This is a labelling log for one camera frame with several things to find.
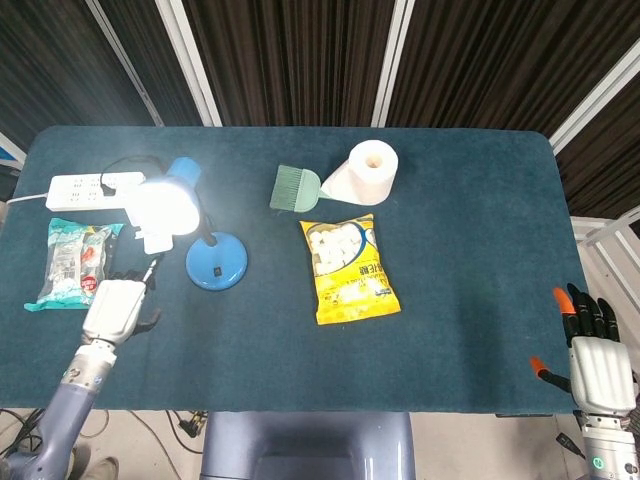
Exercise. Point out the white metal rack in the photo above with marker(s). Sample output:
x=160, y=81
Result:
x=607, y=235

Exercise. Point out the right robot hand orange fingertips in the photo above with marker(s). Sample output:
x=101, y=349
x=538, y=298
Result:
x=600, y=372

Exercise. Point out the yellow snack bag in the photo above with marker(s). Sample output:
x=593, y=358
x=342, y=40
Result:
x=350, y=272

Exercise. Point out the white plug adapter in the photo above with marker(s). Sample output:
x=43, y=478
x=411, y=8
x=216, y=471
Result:
x=157, y=244

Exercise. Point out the grey shoe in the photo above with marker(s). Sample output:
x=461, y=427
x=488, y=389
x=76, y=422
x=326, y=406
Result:
x=102, y=470

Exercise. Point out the blue white board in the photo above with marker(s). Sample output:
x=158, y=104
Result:
x=10, y=152

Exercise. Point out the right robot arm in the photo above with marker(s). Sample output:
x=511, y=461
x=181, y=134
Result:
x=612, y=445

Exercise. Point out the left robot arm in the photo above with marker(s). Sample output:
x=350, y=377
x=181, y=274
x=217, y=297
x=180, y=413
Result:
x=65, y=400

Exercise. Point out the small black floor device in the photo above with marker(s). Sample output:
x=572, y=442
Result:
x=569, y=444

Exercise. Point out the blue-grey robot torso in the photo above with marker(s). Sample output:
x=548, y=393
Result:
x=307, y=445

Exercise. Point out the blue desk lamp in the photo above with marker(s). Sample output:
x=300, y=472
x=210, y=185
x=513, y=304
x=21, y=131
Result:
x=167, y=205

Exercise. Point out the white power strip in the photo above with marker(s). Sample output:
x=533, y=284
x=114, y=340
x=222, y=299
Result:
x=80, y=190

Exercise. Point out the white partition post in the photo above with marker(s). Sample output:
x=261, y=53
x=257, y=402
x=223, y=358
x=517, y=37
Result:
x=595, y=97
x=189, y=65
x=125, y=65
x=392, y=65

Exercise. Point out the teal table mat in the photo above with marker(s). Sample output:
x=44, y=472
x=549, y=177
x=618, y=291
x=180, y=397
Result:
x=450, y=250

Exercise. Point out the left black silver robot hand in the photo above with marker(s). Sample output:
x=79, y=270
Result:
x=112, y=310

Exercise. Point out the teal snack package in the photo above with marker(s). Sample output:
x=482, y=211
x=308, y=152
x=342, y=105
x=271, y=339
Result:
x=70, y=260

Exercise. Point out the green brush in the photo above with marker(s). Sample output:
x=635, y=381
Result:
x=292, y=187

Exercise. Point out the white toilet paper roll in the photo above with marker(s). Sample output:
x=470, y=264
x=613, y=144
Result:
x=365, y=177

